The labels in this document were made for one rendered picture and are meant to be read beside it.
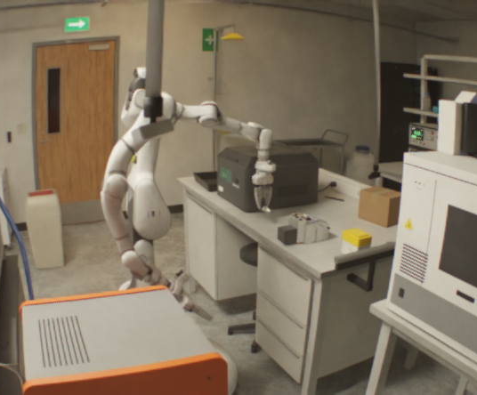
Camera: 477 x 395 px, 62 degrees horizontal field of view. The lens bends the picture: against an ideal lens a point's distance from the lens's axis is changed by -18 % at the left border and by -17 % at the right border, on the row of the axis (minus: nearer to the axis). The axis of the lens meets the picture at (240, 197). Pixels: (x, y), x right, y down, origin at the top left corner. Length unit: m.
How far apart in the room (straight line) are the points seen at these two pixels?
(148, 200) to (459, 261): 1.15
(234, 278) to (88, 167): 2.71
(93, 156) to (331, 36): 3.55
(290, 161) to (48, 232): 2.34
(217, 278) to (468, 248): 2.11
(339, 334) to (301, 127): 4.26
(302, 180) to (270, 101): 3.32
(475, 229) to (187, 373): 0.82
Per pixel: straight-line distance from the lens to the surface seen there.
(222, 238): 2.98
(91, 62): 5.22
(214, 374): 0.92
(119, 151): 1.56
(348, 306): 2.23
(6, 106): 5.19
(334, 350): 2.34
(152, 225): 1.81
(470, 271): 1.28
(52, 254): 4.21
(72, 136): 5.23
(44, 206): 4.05
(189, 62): 5.47
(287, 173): 2.62
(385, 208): 2.42
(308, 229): 2.12
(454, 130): 1.51
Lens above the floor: 1.65
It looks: 15 degrees down
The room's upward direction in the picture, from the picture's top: 1 degrees clockwise
